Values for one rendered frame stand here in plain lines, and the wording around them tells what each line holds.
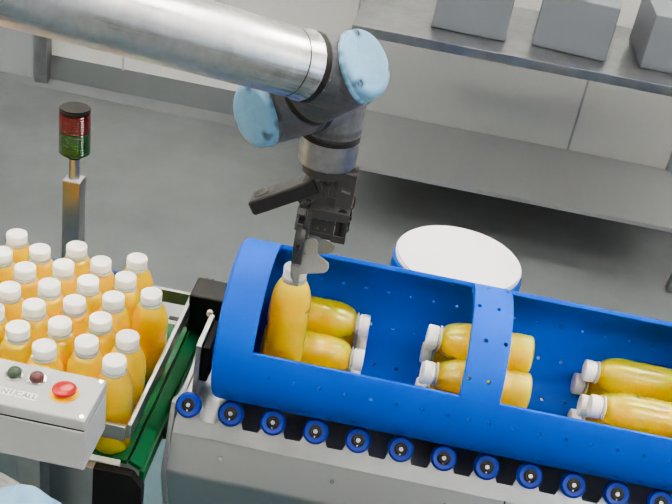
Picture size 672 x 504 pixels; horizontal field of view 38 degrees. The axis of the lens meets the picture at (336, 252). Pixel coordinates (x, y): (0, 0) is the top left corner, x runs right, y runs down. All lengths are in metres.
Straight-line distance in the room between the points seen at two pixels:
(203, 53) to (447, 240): 1.19
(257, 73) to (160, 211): 3.10
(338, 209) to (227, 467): 0.53
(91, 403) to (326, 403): 0.38
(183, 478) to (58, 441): 0.34
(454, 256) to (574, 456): 0.63
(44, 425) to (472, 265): 1.01
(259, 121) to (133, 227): 2.81
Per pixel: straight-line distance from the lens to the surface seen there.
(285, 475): 1.76
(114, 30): 1.06
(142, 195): 4.34
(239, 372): 1.62
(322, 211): 1.49
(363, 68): 1.22
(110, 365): 1.63
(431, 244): 2.17
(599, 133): 5.04
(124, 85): 5.24
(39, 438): 1.55
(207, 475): 1.79
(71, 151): 2.05
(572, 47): 4.09
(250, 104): 1.32
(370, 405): 1.62
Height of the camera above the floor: 2.10
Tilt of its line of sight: 31 degrees down
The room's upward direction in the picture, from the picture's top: 10 degrees clockwise
